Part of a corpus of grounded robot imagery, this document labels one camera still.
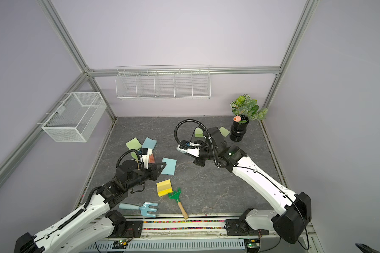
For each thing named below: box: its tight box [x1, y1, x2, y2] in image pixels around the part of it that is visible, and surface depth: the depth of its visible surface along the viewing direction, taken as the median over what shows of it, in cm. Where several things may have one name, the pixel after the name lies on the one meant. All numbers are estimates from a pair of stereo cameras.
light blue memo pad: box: [141, 136, 158, 151], surface depth 107 cm
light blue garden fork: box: [118, 201, 159, 218], surface depth 81 cm
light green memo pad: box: [125, 137, 142, 151], surface depth 106 cm
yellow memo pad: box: [156, 179, 174, 198], surface depth 88 cm
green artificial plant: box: [230, 93, 269, 124], surface depth 93 cm
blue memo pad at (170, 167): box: [160, 157, 177, 176], surface depth 78 cm
